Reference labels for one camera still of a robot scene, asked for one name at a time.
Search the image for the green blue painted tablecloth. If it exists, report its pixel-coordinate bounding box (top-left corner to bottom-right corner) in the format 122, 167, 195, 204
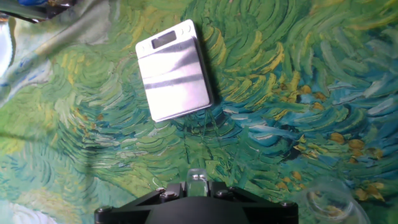
0, 0, 398, 224

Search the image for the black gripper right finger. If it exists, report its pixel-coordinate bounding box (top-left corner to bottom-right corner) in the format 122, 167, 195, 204
206, 180, 299, 224

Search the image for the clear glass mug with handle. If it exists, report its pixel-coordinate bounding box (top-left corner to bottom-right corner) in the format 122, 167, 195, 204
185, 168, 209, 197

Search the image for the silver digital pocket scale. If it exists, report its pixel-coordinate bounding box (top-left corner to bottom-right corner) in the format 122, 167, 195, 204
135, 19, 214, 123

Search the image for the clear plastic cup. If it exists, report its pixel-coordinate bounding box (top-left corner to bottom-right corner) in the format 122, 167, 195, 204
303, 183, 371, 224

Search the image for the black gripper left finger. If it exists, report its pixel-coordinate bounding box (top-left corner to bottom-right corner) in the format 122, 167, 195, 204
93, 182, 187, 224

